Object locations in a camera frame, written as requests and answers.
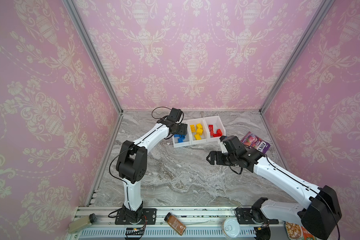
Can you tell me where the blue square lego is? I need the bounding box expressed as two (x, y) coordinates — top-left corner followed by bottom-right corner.
(174, 134), (186, 143)

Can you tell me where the red long lego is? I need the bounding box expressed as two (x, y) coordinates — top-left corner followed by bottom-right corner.
(208, 125), (215, 137)

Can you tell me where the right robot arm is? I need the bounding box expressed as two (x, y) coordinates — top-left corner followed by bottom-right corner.
(206, 149), (342, 240)

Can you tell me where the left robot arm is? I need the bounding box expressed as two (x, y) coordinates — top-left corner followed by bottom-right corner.
(115, 120), (188, 225)

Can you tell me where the white left bin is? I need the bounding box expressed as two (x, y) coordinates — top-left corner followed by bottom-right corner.
(172, 120), (191, 148)

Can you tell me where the white bin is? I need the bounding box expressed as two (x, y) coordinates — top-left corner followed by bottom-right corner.
(172, 120), (191, 148)
(204, 116), (226, 142)
(187, 118), (208, 145)

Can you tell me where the white middle bin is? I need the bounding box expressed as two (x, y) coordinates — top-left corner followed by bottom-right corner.
(187, 118), (208, 145)

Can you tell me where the purple candy bag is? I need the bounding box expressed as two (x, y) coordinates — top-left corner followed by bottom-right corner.
(241, 132), (271, 154)

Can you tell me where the white right bin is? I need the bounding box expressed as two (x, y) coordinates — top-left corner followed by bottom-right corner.
(204, 116), (226, 142)

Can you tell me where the white round lid can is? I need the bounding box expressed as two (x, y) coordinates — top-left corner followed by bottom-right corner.
(222, 218), (241, 239)

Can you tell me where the brown spice jar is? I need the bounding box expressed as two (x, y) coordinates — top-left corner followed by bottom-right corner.
(164, 213), (186, 236)

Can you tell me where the food packet bag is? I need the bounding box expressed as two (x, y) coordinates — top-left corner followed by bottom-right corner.
(285, 223), (317, 240)

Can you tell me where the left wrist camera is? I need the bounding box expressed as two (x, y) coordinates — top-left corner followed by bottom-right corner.
(167, 108), (184, 123)

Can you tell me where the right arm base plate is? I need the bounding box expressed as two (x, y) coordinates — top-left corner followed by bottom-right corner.
(234, 207), (279, 225)

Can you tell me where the aluminium front rail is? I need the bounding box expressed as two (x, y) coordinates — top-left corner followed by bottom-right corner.
(66, 205), (331, 240)

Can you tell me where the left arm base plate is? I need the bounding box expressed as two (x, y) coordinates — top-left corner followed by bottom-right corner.
(115, 208), (157, 225)

